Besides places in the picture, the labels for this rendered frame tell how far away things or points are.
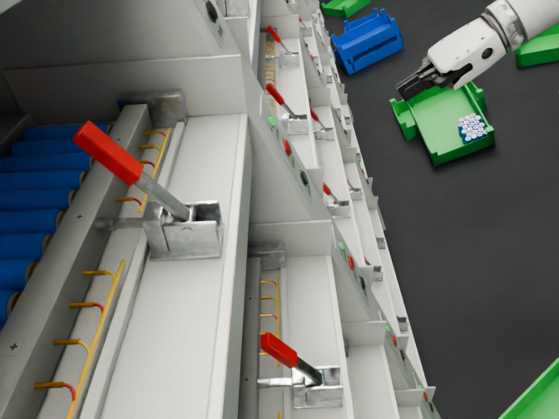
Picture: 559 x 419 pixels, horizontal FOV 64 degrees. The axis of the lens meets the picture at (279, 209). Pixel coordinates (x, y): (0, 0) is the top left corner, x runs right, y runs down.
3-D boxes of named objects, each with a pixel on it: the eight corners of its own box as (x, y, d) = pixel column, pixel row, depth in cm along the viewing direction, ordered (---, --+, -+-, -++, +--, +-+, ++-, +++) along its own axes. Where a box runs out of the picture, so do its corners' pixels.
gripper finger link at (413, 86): (443, 86, 76) (408, 109, 78) (438, 78, 78) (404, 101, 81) (435, 71, 74) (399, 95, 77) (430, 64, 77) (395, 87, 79)
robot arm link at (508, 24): (534, 51, 71) (515, 62, 72) (511, 32, 78) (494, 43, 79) (516, 7, 67) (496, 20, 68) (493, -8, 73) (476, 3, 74)
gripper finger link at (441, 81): (457, 87, 71) (429, 89, 76) (481, 53, 73) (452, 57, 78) (454, 81, 71) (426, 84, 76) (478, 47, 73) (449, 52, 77)
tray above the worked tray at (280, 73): (299, 56, 106) (298, -7, 97) (323, 227, 59) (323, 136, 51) (215, 61, 107) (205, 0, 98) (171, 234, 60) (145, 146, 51)
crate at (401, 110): (467, 86, 178) (463, 67, 173) (487, 109, 162) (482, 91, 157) (394, 115, 186) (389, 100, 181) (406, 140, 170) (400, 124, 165)
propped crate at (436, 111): (495, 144, 148) (494, 130, 141) (434, 166, 153) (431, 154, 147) (461, 83, 164) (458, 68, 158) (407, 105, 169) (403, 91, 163)
